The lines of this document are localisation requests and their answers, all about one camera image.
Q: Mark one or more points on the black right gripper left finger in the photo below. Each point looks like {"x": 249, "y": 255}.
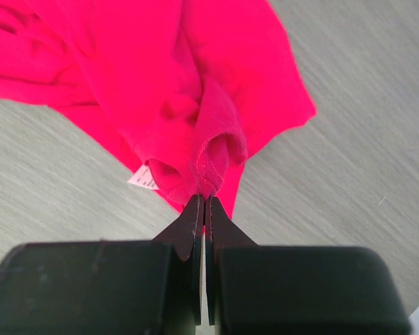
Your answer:
{"x": 107, "y": 287}

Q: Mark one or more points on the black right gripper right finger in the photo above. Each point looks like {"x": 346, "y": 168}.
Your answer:
{"x": 254, "y": 289}

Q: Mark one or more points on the red t-shirt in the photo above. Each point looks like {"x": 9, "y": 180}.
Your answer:
{"x": 188, "y": 90}

